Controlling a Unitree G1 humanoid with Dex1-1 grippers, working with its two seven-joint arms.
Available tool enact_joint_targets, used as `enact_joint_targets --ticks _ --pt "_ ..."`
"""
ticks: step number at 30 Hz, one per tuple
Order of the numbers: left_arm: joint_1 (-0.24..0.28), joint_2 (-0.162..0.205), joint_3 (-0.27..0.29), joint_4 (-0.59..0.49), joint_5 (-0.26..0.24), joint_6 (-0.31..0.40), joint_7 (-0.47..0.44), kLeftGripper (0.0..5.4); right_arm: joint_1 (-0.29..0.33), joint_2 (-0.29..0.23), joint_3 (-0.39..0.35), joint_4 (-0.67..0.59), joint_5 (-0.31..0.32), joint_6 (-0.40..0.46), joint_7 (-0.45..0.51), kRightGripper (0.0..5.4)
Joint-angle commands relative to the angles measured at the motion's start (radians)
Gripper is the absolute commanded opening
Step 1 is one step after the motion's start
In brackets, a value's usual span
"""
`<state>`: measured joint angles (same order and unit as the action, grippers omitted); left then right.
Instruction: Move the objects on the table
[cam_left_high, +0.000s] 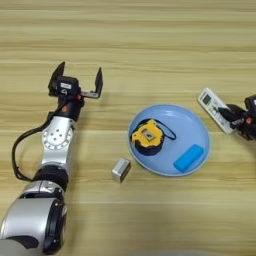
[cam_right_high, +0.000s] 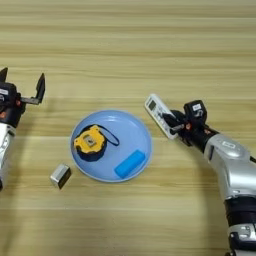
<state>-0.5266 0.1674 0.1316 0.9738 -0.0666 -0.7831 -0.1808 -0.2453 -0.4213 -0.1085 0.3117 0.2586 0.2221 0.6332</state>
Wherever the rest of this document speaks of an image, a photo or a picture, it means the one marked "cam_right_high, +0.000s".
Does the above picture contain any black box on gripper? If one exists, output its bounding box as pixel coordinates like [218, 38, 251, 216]
[0, 82, 18, 108]
[183, 99, 208, 126]

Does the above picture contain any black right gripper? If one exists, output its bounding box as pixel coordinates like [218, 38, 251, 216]
[162, 109, 219, 153]

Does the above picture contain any white remote control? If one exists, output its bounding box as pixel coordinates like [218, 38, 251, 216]
[144, 93, 180, 140]

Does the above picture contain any small silver metal box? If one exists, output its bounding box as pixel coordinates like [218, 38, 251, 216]
[49, 163, 72, 190]

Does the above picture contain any light blue round plate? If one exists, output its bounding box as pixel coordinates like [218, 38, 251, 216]
[69, 109, 153, 184]

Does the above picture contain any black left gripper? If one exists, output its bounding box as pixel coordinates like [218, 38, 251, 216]
[0, 67, 46, 129]

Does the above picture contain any yellow black tape measure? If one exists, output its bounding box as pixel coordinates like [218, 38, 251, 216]
[73, 124, 120, 163]

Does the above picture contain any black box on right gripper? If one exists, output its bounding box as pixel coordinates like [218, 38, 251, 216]
[183, 99, 208, 126]

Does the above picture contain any blue rectangular block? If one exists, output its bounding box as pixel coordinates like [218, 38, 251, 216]
[114, 149, 147, 179]

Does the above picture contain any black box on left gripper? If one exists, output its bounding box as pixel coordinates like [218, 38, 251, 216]
[0, 82, 18, 108]

